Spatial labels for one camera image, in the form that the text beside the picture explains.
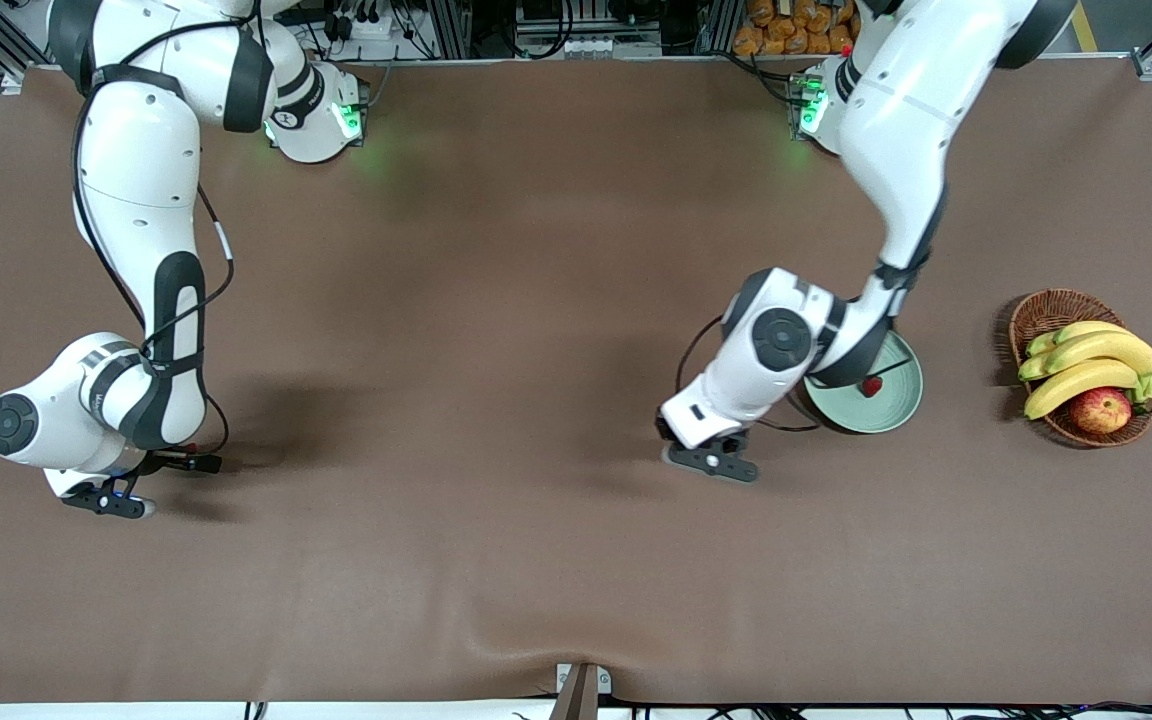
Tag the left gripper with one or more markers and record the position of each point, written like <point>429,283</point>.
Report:
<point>662,427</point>

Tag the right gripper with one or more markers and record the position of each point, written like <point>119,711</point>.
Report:
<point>172,462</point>

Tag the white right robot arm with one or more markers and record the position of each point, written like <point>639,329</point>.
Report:
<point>136,150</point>

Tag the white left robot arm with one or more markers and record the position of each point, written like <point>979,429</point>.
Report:
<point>906,110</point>

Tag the light green round plate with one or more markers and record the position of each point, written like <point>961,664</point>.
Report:
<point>886,405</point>

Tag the brown table cloth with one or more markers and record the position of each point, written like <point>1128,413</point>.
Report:
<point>496,250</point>

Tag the white connector block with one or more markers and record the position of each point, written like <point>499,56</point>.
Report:
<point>596,47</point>

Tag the brown wicker basket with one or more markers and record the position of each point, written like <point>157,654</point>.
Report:
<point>1056,310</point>

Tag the yellow banana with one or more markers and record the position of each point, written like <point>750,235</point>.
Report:
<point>1086,329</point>
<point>1076,382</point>
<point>1106,348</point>

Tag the bag of orange bread rolls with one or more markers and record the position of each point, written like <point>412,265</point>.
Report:
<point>786,30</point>

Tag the red yellow apple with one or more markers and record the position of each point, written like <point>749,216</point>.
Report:
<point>1099,412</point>

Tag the white power strip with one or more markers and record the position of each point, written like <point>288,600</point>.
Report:
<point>366,25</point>

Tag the grey metal post bracket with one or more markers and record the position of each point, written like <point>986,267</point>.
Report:
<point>581,695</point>

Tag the aluminium frame post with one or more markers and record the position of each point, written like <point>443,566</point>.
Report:
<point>716,25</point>
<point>451,25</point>

